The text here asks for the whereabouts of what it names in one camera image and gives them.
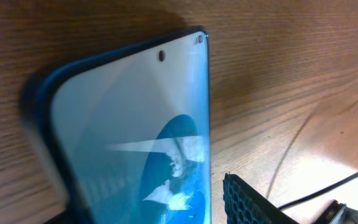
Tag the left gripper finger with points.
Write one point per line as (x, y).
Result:
(243, 204)

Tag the blue Galaxy smartphone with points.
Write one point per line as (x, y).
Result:
(124, 135)

